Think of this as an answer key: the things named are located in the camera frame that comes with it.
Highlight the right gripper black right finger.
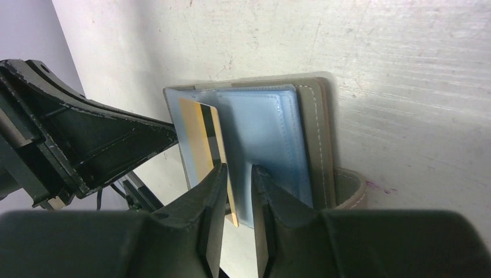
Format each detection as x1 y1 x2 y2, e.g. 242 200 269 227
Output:
251 165 490 277

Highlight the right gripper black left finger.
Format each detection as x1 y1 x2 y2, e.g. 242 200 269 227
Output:
1 164 228 277

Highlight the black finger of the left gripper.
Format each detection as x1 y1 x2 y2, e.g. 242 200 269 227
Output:
1 59 178 209

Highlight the gold striped credit card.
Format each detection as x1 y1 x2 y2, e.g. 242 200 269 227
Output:
178 97 240 228

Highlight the grey card holder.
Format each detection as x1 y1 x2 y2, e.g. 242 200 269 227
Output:
163 75 368 227

